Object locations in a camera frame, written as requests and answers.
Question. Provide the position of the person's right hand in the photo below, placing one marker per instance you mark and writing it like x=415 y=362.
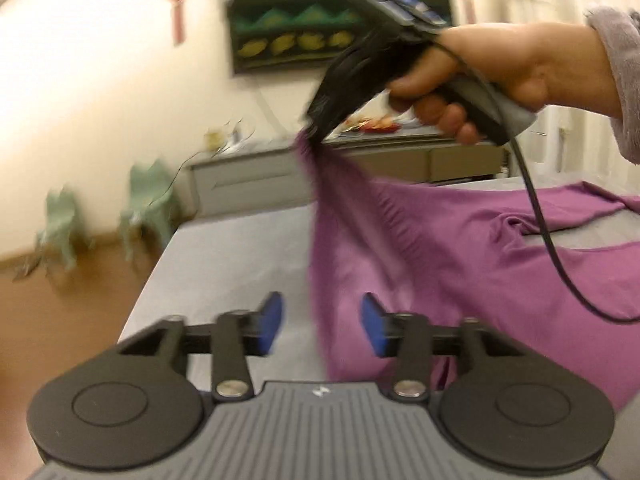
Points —
x=525 y=60

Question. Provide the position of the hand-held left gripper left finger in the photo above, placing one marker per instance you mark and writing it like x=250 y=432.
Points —
x=270 y=321

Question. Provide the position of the green plastic chair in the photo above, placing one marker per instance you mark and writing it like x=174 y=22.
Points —
x=60 y=225
x=147 y=200

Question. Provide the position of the purple pants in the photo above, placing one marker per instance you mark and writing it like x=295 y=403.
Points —
x=450 y=270

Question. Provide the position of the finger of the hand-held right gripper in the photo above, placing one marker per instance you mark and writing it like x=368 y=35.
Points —
x=327 y=117

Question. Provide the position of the dark patterned wall hanging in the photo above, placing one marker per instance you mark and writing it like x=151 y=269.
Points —
x=280 y=25

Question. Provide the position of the person's right forearm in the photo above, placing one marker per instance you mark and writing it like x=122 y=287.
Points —
x=622 y=75

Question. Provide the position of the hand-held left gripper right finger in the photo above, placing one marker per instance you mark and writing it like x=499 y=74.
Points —
x=372 y=324

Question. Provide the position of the yellow box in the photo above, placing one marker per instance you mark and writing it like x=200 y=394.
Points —
x=215 y=139

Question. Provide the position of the red fruit bowl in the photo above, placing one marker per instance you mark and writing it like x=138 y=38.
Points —
x=380 y=124

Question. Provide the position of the grey and brown sideboard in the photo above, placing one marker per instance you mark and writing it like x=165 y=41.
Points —
x=250 y=180

